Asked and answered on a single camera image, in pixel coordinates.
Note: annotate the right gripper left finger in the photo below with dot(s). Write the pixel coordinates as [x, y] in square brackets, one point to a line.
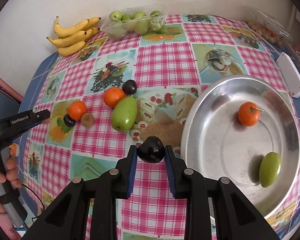
[66, 217]

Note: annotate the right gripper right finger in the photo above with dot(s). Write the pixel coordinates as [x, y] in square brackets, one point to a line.
[235, 216]

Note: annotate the green mango front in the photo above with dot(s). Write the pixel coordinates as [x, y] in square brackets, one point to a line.
[269, 169]

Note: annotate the green mango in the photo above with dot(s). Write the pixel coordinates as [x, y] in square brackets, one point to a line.
[269, 169]
[124, 114]

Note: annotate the dark plum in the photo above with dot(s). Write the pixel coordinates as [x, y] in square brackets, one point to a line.
[68, 121]
[151, 150]
[129, 87]

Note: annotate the brown kiwi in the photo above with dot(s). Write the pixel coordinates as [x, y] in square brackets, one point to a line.
[87, 120]

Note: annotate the dark plum front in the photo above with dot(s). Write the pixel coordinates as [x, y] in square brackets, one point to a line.
[151, 150]

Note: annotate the orange mandarin with stem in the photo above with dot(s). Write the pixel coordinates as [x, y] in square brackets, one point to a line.
[249, 114]

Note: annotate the clear tray of green fruits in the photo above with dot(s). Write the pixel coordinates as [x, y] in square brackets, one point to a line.
[139, 20]

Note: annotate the clear box of brown fruits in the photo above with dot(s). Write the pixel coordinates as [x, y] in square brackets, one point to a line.
[267, 27]

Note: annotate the person's left hand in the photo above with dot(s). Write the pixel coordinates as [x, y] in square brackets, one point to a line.
[11, 176]

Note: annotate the large steel bowl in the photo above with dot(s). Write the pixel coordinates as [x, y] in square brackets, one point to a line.
[217, 145]

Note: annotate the pink checkered fruit tablecloth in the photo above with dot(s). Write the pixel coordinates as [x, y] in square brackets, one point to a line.
[171, 68]

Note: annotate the yellow banana bunch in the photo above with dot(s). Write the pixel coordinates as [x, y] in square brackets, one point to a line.
[72, 39]

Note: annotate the white plastic box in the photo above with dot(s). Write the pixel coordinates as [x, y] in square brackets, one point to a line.
[289, 73]

